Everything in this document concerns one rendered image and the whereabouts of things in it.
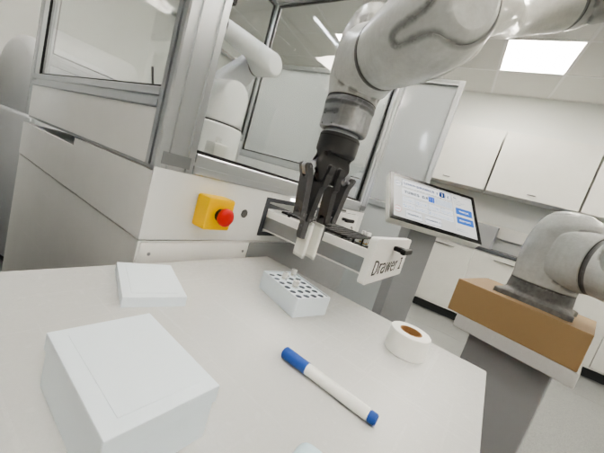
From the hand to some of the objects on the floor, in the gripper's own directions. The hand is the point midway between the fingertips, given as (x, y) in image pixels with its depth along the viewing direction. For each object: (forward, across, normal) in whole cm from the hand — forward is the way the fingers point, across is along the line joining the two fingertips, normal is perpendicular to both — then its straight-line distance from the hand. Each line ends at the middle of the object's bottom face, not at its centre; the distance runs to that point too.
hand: (308, 239), depth 56 cm
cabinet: (+90, -12, -79) cm, 120 cm away
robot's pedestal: (+89, -72, +24) cm, 117 cm away
